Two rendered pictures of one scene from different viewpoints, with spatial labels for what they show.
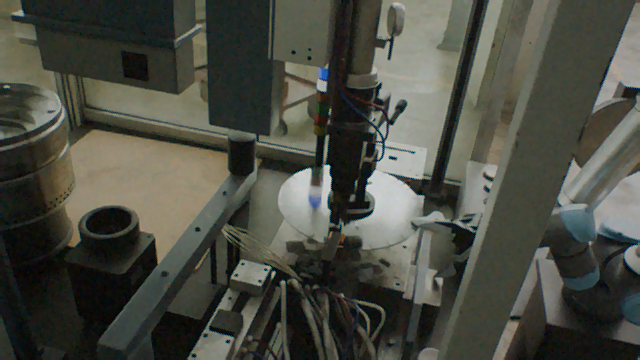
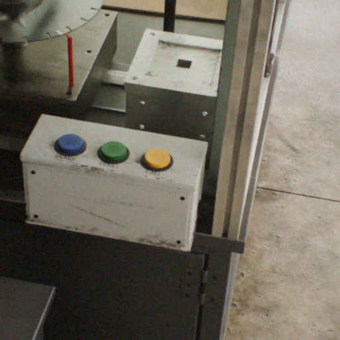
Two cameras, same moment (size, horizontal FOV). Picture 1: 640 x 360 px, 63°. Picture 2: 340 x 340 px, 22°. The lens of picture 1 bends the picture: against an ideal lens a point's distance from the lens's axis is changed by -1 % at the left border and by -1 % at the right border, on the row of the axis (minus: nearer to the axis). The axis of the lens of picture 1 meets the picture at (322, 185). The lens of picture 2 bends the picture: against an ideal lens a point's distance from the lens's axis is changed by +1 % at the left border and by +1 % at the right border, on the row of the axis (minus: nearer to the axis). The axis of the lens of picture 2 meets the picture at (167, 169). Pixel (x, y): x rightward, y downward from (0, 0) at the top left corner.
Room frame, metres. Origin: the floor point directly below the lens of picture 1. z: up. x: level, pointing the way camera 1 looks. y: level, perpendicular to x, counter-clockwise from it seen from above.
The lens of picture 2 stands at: (1.24, -1.49, 1.76)
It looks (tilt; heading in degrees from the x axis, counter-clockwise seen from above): 41 degrees down; 88
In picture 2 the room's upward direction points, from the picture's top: 4 degrees clockwise
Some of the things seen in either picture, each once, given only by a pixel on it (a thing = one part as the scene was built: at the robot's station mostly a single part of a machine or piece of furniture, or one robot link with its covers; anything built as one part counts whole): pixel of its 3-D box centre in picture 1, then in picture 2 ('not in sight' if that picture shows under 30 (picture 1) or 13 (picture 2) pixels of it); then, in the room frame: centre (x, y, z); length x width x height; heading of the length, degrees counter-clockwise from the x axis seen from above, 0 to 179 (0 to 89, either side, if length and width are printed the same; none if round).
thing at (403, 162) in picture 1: (388, 179); (181, 96); (1.31, -0.19, 0.82); 0.18 x 0.18 x 0.15; 79
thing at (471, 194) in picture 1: (479, 210); (115, 182); (1.20, -0.44, 0.82); 0.28 x 0.11 x 0.15; 169
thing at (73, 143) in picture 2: not in sight; (70, 146); (1.12, -0.44, 0.90); 0.04 x 0.04 x 0.02
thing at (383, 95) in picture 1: (370, 130); not in sight; (0.91, -0.08, 1.17); 0.06 x 0.05 x 0.20; 160
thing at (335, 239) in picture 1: (331, 256); not in sight; (0.80, -0.03, 0.95); 0.10 x 0.03 x 0.07; 169
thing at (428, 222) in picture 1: (434, 219); not in sight; (0.94, -0.25, 0.96); 0.09 x 0.06 x 0.03; 68
